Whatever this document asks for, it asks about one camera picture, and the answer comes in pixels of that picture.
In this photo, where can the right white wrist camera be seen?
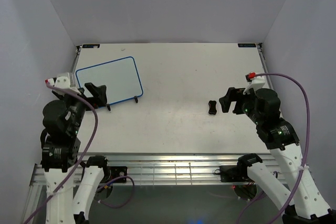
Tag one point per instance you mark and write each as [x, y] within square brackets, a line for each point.
[255, 83]

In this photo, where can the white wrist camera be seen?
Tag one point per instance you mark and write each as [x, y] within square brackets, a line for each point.
[64, 81]
[255, 83]

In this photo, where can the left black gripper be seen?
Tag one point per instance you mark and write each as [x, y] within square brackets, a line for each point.
[99, 92]

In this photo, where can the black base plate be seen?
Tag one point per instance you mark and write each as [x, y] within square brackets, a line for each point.
[229, 174]
[117, 171]

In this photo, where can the wire whiteboard easel stand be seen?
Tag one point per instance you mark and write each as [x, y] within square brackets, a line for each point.
[135, 99]

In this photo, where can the blue table label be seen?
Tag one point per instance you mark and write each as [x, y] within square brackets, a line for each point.
[246, 45]
[90, 46]

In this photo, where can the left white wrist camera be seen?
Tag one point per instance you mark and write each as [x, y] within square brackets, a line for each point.
[64, 81]

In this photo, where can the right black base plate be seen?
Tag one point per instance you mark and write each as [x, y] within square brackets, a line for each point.
[229, 174]

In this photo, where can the blue framed small whiteboard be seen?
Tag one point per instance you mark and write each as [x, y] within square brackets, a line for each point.
[120, 77]

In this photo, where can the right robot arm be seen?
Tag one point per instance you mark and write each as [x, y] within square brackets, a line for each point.
[299, 200]

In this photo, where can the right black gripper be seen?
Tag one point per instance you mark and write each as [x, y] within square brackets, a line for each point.
[232, 95]

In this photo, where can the right blue table label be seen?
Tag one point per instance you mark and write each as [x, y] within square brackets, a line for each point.
[246, 45]

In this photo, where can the aluminium front rail frame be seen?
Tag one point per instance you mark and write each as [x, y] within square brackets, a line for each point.
[176, 169]

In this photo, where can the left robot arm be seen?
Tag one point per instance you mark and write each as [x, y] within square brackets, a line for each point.
[71, 183]

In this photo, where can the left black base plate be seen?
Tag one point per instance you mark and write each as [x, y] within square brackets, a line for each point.
[117, 171]

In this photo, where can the black whiteboard eraser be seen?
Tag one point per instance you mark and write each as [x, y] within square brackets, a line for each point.
[212, 107]

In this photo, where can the left blue table label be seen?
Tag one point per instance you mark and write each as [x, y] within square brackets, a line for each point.
[90, 46]

